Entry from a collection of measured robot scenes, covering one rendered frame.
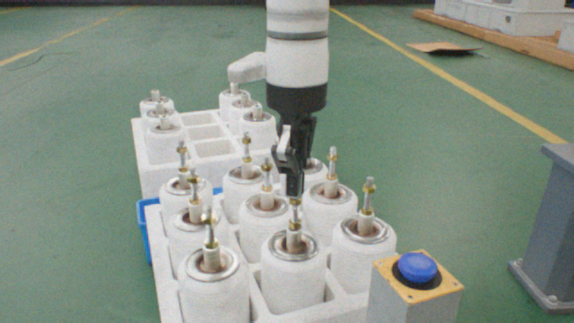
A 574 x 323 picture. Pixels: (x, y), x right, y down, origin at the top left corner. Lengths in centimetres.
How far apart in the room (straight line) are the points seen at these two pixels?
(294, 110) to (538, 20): 363
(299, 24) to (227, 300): 35
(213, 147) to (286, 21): 75
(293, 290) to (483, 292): 51
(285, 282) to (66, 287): 56
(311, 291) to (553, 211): 53
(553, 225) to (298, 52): 66
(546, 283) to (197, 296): 70
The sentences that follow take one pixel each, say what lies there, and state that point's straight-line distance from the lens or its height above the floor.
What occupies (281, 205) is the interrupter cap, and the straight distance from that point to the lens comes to 72.
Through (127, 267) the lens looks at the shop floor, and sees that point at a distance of 104.
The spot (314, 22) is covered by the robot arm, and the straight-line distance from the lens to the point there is 48.
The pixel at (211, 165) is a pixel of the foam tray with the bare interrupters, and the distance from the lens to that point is 106.
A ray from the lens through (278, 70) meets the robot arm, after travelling 49.
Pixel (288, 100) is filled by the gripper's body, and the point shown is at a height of 48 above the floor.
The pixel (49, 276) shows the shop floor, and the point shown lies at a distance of 108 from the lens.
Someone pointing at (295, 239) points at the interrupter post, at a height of 27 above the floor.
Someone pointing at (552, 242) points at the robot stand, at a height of 13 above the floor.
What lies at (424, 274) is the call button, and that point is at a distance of 48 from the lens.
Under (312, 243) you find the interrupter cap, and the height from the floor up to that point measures 25.
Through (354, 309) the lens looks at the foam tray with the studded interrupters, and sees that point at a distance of 65.
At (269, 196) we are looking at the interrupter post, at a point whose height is 27.
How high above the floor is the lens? 62
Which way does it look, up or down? 25 degrees down
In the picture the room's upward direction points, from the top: straight up
